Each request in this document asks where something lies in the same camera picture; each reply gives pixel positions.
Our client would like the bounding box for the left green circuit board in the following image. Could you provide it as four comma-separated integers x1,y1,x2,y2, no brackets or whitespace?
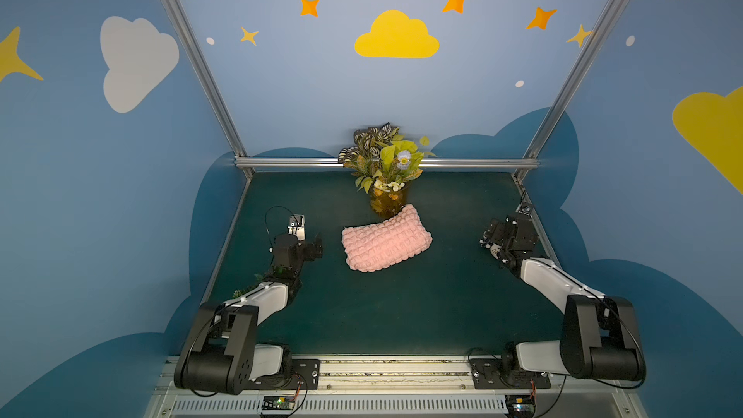
260,396,297,413

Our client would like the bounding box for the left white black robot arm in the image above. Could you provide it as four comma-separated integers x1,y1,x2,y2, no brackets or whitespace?
174,234,323,397

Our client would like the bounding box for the flower bouquet in amber vase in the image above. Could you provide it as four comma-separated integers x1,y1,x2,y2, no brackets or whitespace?
337,123,433,220

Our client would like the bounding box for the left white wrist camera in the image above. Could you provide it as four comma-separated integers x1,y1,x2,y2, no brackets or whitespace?
288,214,306,242

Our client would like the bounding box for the right green circuit board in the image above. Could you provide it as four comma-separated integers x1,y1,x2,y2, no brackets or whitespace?
505,395,536,418

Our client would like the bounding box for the pink knitted bag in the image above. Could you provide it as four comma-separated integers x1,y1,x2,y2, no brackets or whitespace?
342,204,433,273

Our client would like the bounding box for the right aluminium frame post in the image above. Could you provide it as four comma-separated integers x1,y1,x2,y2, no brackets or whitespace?
514,0,631,186

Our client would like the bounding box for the aluminium frame post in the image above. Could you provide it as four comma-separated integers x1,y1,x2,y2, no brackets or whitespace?
160,0,255,181
514,0,631,186

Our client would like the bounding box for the green circuit board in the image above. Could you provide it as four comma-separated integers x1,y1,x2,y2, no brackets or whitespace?
505,395,536,418
260,396,297,413

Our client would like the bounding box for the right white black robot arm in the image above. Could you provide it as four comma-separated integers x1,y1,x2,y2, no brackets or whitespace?
479,213,647,389

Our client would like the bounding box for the aluminium front rail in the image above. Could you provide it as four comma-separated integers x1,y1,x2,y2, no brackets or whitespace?
141,353,648,418

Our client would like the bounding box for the aluminium back frame bar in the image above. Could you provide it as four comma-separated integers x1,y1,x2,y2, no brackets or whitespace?
235,157,539,170

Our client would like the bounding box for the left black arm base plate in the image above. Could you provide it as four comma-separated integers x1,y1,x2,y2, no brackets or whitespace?
244,358,320,390

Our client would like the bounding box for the left aluminium frame post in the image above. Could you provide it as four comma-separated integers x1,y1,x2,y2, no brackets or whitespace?
160,0,255,181

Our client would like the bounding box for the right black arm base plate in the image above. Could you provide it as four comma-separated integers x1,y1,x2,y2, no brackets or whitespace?
467,357,551,390

